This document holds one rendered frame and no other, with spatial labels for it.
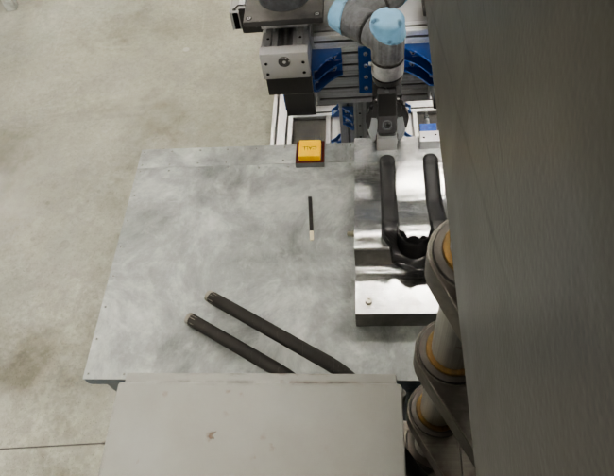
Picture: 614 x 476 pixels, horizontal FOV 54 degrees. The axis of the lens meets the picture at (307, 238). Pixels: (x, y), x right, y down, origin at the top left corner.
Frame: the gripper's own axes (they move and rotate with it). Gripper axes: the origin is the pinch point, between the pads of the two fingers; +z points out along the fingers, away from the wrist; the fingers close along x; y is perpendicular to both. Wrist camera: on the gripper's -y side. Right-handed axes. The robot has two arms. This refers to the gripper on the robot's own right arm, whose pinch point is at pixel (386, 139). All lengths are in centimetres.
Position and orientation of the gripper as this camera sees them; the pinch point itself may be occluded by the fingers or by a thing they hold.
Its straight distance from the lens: 158.7
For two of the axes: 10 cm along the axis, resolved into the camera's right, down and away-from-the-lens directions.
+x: -9.9, 0.2, 1.1
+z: 1.0, 5.6, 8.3
